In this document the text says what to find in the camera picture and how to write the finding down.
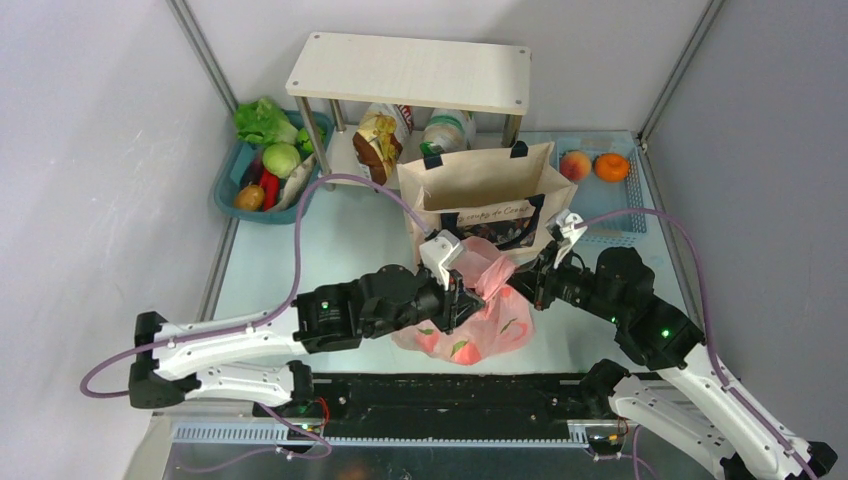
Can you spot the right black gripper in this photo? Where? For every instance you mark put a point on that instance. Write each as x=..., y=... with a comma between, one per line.
x=544, y=281

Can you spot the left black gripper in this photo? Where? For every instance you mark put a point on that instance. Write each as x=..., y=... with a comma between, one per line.
x=454, y=305

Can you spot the pink plastic grocery bag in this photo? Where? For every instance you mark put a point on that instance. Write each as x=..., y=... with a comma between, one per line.
x=504, y=324

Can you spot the beige canvas tote bag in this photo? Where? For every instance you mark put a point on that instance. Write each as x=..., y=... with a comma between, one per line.
x=503, y=195

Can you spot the brown chips bag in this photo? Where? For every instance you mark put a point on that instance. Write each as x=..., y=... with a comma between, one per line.
x=380, y=137

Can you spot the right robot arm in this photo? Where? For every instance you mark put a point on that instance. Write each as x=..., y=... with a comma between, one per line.
x=728, y=435

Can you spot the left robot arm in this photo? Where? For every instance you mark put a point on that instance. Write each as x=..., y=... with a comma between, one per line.
x=256, y=357

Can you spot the light blue fruit basket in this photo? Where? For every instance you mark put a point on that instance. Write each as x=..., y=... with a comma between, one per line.
x=596, y=197

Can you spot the peach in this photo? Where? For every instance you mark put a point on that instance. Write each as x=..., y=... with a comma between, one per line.
x=575, y=165

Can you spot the orange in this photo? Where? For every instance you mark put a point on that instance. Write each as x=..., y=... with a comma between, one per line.
x=611, y=167

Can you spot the green white snack bag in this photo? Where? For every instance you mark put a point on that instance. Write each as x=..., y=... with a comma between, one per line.
x=448, y=131

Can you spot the silver grey fish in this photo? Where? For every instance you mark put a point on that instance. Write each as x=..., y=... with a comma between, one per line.
x=295, y=184

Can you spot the white wooden two-tier shelf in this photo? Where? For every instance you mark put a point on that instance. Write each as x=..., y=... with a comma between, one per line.
x=338, y=67

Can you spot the red chili pepper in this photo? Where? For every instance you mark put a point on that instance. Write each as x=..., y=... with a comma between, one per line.
x=271, y=185

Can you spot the green bell pepper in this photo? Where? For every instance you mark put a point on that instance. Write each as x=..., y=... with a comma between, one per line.
x=304, y=143

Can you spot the round green cabbage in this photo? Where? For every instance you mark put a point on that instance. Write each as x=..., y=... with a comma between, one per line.
x=281, y=159

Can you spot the brown potato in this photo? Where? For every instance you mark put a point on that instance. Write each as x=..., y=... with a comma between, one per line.
x=251, y=198

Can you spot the teal plastic vegetable basket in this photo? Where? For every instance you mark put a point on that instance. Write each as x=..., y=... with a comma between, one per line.
x=227, y=187

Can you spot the green leafy lettuce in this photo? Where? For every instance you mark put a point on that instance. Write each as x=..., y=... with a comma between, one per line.
x=264, y=123

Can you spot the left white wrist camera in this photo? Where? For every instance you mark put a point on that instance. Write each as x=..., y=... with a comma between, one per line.
x=438, y=253

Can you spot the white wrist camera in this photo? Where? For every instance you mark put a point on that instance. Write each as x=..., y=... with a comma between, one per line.
x=566, y=228
x=438, y=253

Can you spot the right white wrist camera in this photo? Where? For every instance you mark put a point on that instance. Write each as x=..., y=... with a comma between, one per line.
x=566, y=228

